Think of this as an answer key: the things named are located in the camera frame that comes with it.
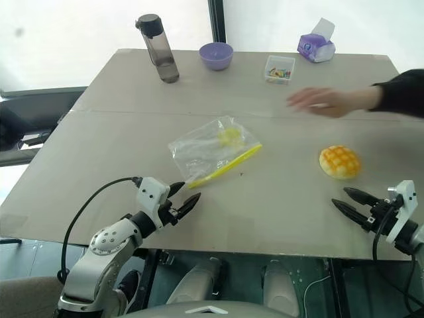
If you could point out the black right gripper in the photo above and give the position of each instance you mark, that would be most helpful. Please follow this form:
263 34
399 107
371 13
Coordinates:
381 215

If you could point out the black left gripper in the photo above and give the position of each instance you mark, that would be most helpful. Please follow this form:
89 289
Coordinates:
168 214

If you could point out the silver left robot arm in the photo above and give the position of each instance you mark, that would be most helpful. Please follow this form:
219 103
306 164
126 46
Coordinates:
106 242

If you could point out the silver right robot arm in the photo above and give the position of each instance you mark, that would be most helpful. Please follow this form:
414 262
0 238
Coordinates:
412 236

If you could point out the person's black-sleeved forearm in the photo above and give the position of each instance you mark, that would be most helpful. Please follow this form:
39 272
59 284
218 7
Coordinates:
402 92

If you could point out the yellow bun toy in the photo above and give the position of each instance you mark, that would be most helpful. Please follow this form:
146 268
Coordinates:
339 162

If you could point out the clear yellow-sealed zip bag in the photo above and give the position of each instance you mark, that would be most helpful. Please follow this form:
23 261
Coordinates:
205 149

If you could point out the person's bare hand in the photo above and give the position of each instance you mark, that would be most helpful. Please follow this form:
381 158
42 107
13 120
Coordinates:
328 101

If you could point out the black table leg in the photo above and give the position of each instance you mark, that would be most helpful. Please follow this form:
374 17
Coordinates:
339 288
149 275

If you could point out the grey rounded robot leg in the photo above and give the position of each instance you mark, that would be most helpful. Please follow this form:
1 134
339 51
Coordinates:
280 288
198 281

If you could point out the black shoe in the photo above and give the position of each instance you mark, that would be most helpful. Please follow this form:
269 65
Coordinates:
129 285

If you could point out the grey robot torso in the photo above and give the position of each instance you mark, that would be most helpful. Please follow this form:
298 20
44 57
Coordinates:
205 309

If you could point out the purple plastic bowl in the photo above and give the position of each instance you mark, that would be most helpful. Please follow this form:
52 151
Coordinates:
216 56

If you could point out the grey transparent water bottle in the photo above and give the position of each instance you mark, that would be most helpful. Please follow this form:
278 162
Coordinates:
162 53

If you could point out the clear box of colourful items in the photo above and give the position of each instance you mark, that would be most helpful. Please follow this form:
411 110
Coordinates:
280 71

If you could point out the purple tissue pack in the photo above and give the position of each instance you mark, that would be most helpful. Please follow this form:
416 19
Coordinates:
313 46

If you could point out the dark grey side desk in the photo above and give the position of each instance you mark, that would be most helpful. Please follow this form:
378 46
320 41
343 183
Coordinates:
30 119

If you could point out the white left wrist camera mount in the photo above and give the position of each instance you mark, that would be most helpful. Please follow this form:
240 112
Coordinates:
150 193

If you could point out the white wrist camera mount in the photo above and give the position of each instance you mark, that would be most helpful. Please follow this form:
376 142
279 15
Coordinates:
150 193
405 205

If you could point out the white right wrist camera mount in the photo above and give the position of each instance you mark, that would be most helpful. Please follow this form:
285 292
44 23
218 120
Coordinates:
405 205

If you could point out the black window frame post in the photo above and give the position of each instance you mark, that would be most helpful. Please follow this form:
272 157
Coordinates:
217 20

